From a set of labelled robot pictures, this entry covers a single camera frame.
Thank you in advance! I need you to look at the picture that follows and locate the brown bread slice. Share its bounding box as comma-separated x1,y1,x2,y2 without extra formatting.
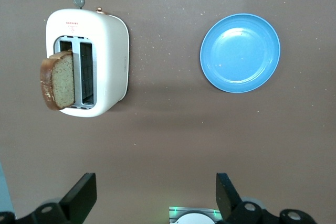
39,49,76,111

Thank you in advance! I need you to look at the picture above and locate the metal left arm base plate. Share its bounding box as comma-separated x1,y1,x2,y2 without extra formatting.
169,206,224,224

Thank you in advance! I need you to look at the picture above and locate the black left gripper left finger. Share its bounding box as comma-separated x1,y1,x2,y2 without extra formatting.
0,173,97,224

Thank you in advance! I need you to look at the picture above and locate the white two-slot toaster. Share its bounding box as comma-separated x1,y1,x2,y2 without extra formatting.
45,0,130,119

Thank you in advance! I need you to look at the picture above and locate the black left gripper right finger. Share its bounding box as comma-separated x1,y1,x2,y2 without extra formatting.
216,173,316,224

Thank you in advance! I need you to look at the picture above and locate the blue plate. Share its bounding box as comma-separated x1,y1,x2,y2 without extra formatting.
199,13,281,94

